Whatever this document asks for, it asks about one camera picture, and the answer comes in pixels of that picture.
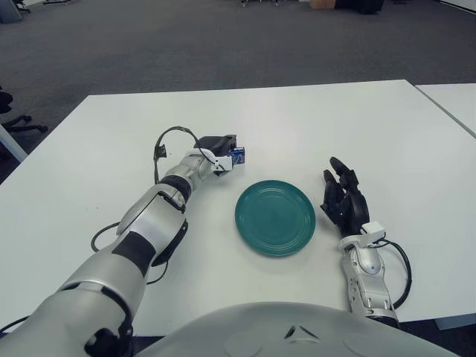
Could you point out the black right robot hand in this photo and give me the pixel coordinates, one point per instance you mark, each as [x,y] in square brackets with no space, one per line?
[349,208]

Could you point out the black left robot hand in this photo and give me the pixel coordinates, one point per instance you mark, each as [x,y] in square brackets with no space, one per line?
[217,145]

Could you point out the blue gum box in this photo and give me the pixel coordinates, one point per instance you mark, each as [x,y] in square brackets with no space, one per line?
[240,158]

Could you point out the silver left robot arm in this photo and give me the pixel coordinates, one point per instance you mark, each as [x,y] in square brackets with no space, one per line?
[148,223]

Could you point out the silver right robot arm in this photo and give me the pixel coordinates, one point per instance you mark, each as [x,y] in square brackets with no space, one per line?
[366,264]

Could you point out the teal round plate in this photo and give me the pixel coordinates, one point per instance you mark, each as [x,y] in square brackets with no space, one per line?
[275,219]

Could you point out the grey robot torso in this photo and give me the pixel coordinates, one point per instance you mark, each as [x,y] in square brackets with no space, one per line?
[241,327]

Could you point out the cardboard box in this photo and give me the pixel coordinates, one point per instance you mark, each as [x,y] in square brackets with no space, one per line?
[323,3]

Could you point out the black bulky background object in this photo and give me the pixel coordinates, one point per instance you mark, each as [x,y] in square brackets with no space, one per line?
[370,5]

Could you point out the white desk side panel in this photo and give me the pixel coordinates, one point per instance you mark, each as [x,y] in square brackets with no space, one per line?
[11,143]

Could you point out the black office chair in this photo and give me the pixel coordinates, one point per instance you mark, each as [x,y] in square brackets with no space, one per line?
[3,99]

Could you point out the grey office cabinet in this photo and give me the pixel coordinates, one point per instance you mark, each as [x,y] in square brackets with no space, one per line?
[9,11]

